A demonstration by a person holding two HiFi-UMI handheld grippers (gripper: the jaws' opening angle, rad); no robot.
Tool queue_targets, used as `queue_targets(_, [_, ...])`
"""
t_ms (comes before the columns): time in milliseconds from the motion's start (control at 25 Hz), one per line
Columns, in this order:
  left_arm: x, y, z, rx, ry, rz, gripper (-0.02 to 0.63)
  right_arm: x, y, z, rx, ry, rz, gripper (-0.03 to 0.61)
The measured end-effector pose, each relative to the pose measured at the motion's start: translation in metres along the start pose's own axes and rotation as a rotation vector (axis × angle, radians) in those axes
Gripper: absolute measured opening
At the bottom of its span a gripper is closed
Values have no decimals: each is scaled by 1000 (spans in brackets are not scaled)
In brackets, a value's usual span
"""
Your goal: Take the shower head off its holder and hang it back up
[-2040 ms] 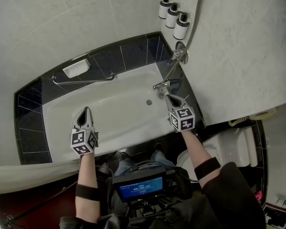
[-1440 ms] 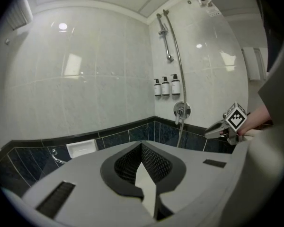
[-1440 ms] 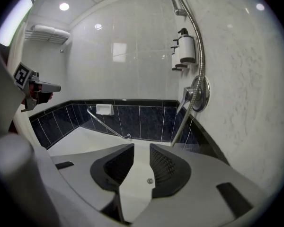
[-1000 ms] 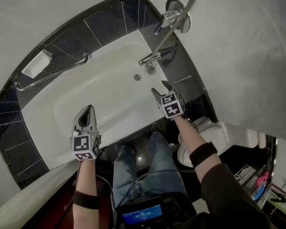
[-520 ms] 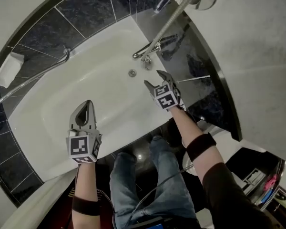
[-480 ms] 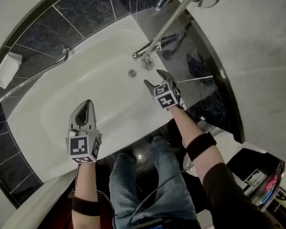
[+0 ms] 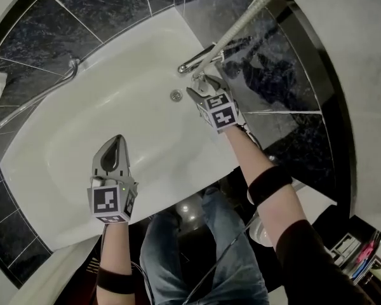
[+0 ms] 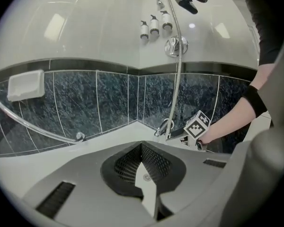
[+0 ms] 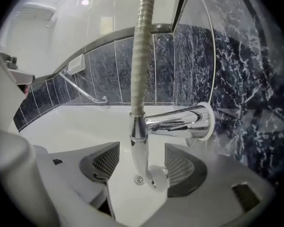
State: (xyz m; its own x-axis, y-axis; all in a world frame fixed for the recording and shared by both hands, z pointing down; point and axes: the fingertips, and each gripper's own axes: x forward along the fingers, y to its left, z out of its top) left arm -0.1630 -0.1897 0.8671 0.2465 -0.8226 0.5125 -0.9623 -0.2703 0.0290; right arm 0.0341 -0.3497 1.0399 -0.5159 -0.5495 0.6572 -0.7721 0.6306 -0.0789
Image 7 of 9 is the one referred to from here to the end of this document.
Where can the person's dark jacket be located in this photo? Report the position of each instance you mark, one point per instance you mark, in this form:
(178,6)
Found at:
(304,265)

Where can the person's blue jeans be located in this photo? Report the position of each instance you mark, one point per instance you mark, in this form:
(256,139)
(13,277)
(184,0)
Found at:
(235,265)

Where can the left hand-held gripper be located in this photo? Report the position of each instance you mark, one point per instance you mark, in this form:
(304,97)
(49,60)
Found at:
(106,199)

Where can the white bathtub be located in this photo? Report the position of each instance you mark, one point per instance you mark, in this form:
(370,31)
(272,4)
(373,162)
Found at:
(82,106)

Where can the white toilet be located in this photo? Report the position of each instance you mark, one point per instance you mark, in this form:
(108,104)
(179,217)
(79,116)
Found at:
(263,234)

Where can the chrome bathtub spout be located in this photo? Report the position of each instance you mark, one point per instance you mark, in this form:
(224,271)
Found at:
(193,61)

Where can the person's left forearm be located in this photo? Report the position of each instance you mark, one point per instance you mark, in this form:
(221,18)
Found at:
(114,249)

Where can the black elastic armband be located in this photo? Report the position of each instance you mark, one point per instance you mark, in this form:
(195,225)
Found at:
(114,281)
(270,184)

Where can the white printed box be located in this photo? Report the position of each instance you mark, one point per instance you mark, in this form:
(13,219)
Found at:
(346,248)

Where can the person's right forearm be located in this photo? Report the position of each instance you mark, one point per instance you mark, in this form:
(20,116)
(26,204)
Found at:
(251,157)

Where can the pink plastic object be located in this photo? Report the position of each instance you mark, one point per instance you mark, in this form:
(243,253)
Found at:
(366,251)

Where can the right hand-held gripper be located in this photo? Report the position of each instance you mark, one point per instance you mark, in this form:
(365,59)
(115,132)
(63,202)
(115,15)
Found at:
(220,113)

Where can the chrome grab bar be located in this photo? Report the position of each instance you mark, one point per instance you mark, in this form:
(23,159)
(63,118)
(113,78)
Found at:
(44,95)

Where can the thin dark wrist tie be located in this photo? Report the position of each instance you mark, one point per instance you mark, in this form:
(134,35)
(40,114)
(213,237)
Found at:
(245,128)

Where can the round bathtub drain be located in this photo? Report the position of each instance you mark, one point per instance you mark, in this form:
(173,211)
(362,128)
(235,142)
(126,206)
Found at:
(176,95)

